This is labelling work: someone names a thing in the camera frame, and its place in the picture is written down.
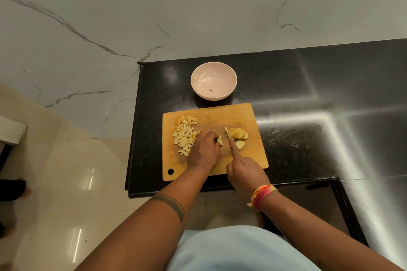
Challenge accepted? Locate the person's left hand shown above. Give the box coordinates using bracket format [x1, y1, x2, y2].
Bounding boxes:
[187, 131, 222, 173]

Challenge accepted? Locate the person's right hand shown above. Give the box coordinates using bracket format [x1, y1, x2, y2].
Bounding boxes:
[226, 139, 271, 198]

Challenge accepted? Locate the yellow potato half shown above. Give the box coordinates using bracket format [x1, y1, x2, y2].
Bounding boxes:
[225, 127, 247, 140]

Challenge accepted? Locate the pile of diced potato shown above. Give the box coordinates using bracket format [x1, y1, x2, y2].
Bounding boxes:
[173, 116, 201, 158]

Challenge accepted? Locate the person's left forearm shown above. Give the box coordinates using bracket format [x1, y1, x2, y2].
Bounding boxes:
[75, 166, 210, 271]

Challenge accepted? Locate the pink speckled bowl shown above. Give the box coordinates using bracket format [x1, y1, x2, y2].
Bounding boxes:
[190, 62, 238, 101]

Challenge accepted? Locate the wooden cutting board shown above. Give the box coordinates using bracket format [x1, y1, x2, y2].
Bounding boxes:
[162, 102, 270, 182]

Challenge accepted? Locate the red orange thread bracelet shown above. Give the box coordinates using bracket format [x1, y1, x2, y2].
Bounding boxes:
[246, 184, 279, 212]

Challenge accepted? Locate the person's right forearm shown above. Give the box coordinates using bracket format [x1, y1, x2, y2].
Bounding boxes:
[262, 191, 404, 271]

